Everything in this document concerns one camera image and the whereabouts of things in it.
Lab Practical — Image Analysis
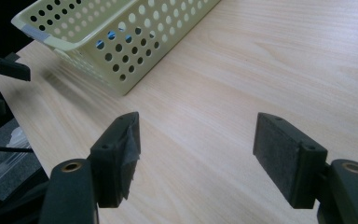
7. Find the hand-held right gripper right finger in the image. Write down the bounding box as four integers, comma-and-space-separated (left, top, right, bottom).
252, 112, 329, 210

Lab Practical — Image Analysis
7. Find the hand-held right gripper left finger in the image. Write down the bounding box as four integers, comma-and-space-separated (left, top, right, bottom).
89, 111, 143, 209

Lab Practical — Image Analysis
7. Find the cream perforated plastic basket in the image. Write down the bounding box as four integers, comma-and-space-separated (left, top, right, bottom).
10, 0, 222, 97

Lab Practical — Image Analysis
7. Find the blue object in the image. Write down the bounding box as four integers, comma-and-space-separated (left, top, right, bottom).
95, 29, 132, 50

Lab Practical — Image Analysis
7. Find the black cable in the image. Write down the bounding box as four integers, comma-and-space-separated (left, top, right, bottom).
0, 145, 34, 154

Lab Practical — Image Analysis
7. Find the metal floor rail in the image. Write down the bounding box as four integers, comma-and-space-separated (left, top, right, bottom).
0, 126, 37, 191

